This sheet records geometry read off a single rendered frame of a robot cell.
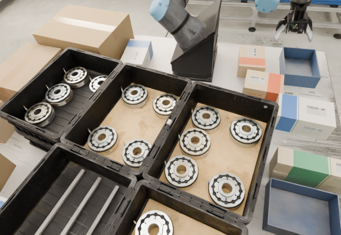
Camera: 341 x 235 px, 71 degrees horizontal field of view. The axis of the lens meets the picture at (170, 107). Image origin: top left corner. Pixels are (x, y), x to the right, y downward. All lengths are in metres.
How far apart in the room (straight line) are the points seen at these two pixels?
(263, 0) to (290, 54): 0.55
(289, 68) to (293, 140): 0.42
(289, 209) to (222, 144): 0.30
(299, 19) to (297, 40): 1.73
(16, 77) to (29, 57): 0.14
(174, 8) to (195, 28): 0.12
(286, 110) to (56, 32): 1.12
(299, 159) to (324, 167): 0.07
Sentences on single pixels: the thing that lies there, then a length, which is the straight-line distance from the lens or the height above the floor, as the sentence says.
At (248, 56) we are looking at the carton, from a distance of 1.24.
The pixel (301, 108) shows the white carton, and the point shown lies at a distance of 1.05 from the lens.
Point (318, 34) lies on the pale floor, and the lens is 2.97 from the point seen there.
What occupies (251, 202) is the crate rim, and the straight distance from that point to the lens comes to 0.66.
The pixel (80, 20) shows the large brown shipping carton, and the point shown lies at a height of 0.90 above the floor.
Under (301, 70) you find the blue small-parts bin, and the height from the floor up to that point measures 0.70.
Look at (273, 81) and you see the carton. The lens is 1.14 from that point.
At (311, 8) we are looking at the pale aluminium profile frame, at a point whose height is 0.28.
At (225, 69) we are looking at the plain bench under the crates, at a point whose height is 0.70.
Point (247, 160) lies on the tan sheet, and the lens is 0.82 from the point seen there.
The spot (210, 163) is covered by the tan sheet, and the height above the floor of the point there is 0.83.
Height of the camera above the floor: 1.55
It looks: 51 degrees down
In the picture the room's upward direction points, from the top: 7 degrees counter-clockwise
